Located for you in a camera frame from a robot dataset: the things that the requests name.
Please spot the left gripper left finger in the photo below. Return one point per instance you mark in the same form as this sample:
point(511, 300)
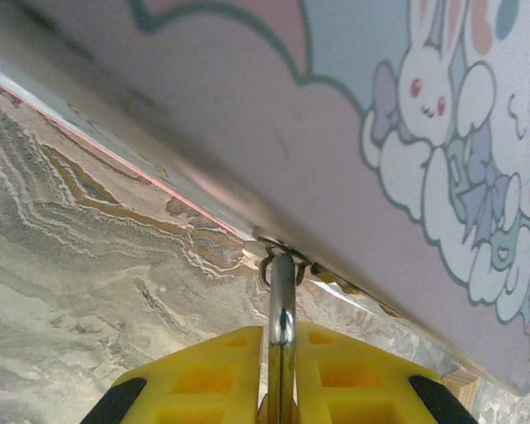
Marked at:
point(190, 384)

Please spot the small wooden block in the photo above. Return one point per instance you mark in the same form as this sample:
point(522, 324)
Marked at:
point(464, 391)

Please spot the pastel cartoon tin box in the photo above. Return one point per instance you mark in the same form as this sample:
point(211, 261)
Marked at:
point(291, 132)

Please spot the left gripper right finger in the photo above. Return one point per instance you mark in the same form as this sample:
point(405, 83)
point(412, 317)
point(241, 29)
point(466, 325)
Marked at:
point(371, 384)

